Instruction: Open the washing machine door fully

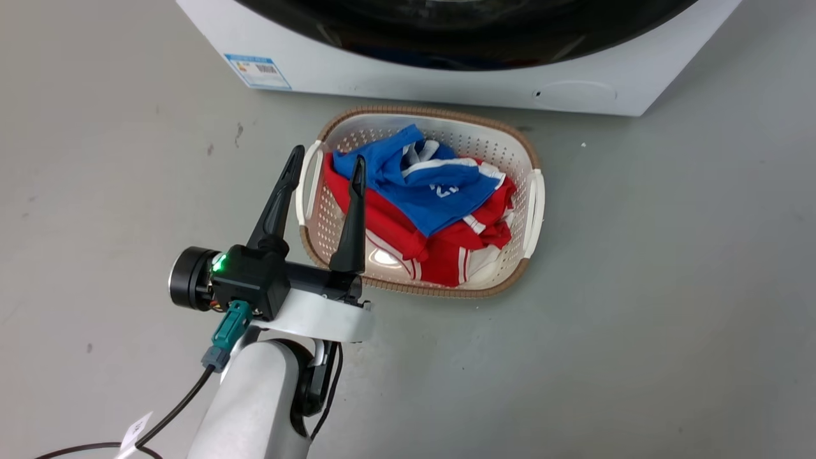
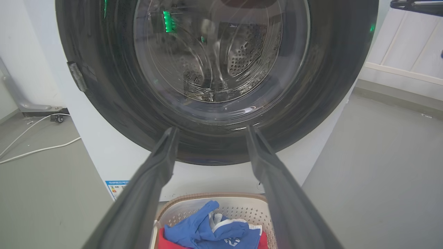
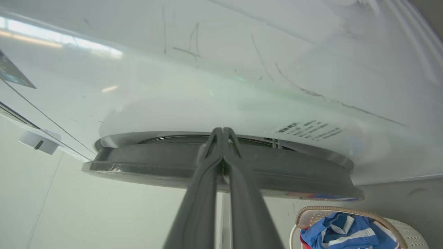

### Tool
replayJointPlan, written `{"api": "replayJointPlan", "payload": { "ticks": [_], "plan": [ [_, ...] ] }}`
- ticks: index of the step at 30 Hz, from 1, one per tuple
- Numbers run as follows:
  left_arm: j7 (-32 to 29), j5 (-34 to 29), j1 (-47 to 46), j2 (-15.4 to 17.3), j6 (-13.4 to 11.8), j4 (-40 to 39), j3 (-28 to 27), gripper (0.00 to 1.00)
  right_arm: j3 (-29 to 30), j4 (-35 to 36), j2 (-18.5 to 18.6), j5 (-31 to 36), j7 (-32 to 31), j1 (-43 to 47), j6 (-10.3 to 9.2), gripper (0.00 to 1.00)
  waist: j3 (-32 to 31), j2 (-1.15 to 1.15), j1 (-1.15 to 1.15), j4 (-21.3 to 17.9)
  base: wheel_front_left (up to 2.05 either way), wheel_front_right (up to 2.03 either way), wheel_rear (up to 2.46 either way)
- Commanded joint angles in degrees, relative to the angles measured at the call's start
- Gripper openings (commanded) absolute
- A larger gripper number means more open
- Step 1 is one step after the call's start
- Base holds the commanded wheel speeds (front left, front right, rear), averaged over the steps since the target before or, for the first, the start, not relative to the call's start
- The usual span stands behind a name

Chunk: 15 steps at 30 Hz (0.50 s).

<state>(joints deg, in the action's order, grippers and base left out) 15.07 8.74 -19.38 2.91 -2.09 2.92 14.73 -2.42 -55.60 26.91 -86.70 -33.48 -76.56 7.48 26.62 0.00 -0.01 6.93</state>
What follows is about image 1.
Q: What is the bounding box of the blue white energy label sticker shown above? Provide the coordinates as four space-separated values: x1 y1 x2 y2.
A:
224 54 293 91

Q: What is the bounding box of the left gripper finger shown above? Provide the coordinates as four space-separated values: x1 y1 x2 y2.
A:
328 155 368 277
247 145 306 257

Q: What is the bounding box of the teal cable connector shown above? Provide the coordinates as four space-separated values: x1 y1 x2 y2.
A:
201 300 254 374

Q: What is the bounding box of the blue white striped garment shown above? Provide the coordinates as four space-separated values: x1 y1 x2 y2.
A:
332 124 505 238

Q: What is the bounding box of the white washing machine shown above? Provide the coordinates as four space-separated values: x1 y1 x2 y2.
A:
175 0 744 118

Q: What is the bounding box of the black glass washing machine door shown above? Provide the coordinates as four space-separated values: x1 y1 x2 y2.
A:
233 0 699 71

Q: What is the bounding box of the red white striped garment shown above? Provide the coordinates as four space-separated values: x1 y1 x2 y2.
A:
323 152 518 288

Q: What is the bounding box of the white laundry basket brown rim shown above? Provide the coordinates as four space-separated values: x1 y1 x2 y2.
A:
295 105 546 300

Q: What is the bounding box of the white cable tag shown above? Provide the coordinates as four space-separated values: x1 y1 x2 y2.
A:
116 411 154 458

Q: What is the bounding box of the thin black cable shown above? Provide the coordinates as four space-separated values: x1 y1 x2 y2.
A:
33 365 217 459

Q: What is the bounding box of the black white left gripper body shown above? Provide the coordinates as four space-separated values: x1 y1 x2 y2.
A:
168 244 374 345

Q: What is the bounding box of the white filter cover flap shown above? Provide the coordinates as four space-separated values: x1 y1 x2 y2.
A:
532 80 618 110

